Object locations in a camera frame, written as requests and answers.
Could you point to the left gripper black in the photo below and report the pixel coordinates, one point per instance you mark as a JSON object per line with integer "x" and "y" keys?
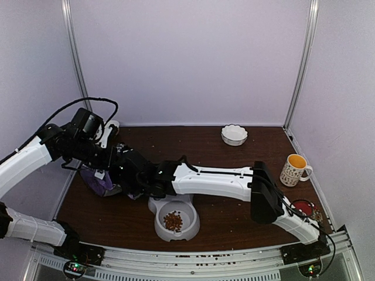
{"x": 105, "y": 165}

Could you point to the purple puppy food bag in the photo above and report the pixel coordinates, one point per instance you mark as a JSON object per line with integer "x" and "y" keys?
{"x": 120, "y": 178}

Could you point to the grey double pet bowl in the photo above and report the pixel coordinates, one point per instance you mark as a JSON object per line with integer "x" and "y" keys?
{"x": 181, "y": 203}

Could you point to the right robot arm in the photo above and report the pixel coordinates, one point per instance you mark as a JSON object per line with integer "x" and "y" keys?
{"x": 252, "y": 184}

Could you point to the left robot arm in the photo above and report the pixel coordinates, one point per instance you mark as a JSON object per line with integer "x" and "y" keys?
{"x": 85, "y": 138}

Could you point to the small white round bowl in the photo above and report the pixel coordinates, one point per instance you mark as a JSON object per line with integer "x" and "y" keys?
{"x": 112, "y": 127}

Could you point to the kibble in near bowl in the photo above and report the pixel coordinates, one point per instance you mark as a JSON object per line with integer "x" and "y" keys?
{"x": 173, "y": 221}

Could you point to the white scalloped bowl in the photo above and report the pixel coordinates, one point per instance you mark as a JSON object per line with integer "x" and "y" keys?
{"x": 234, "y": 135}

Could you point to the patterned mug yellow inside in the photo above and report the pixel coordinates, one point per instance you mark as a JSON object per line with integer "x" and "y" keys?
{"x": 295, "y": 170}

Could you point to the red floral plate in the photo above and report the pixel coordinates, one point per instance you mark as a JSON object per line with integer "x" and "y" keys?
{"x": 306, "y": 209}

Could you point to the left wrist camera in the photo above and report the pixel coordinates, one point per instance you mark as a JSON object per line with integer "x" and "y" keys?
{"x": 105, "y": 138}

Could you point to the aluminium front rail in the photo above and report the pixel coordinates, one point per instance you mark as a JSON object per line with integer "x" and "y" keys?
{"x": 264, "y": 263}

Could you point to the right aluminium frame post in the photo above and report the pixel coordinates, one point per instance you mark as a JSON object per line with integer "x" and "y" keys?
{"x": 306, "y": 53}

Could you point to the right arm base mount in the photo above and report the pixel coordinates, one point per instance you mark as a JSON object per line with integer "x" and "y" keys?
{"x": 307, "y": 257}

